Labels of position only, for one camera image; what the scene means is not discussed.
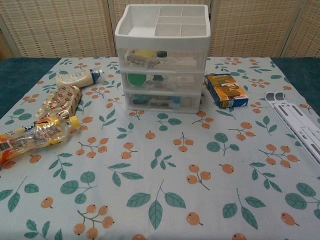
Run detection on clear plastic drawer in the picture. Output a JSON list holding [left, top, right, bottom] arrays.
[[119, 71, 204, 91]]

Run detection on green ball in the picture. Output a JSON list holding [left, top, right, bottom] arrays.
[[127, 72, 143, 87]]

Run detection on clear drawer with yellow item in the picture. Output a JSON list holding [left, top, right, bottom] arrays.
[[117, 46, 206, 70]]

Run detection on blue orange carton box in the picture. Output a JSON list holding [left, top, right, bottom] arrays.
[[204, 74, 250, 109]]

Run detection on white plastic drawer organizer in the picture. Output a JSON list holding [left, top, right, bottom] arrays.
[[114, 3, 210, 113]]

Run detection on floral tablecloth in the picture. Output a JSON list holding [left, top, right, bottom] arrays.
[[0, 56, 320, 240]]

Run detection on yellow round item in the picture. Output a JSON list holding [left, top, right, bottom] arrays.
[[133, 49, 155, 61]]

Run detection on mayonnaise squeeze bottle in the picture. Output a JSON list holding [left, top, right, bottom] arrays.
[[54, 68, 105, 89]]

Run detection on gold snack packet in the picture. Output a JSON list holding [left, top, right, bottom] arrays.
[[34, 84, 83, 120]]

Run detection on yellow-capped plastic drink bottle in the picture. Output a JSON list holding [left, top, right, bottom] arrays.
[[0, 115, 81, 165]]

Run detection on white folding stand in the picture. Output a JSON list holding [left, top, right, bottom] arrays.
[[265, 91, 320, 162]]

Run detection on woven folding screen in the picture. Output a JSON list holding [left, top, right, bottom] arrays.
[[0, 0, 320, 61]]

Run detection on metallic bead chain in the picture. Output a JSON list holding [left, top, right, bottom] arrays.
[[126, 56, 161, 68]]

